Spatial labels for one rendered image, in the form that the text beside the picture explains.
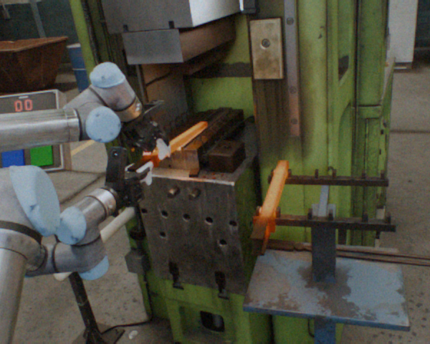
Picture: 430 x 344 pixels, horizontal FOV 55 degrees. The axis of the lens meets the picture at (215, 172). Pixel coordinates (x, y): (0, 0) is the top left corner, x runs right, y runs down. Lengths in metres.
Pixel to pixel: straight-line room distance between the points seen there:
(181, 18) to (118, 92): 0.30
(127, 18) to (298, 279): 0.90
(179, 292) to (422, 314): 1.12
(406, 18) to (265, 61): 5.18
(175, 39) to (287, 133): 0.45
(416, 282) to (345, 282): 1.18
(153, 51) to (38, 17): 8.90
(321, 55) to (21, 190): 0.90
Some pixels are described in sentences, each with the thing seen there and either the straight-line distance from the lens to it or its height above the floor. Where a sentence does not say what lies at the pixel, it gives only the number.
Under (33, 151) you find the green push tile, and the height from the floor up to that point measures 1.02.
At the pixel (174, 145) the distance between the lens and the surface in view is 1.34.
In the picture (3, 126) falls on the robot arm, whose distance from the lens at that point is 0.92.
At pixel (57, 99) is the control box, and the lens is 1.56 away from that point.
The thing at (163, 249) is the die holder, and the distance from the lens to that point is 1.56.
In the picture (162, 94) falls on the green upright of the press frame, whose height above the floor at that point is 1.10.
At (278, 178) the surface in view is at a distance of 1.12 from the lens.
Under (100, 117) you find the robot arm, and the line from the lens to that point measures 0.92.
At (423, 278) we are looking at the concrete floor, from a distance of 2.39.
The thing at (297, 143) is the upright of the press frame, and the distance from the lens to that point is 1.37.
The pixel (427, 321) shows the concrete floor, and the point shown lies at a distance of 2.17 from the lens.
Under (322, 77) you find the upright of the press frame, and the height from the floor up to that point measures 1.18.
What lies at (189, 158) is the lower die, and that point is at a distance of 1.37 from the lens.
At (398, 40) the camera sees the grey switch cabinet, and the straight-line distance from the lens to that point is 6.45.
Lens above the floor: 1.48
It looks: 25 degrees down
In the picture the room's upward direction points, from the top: 8 degrees counter-clockwise
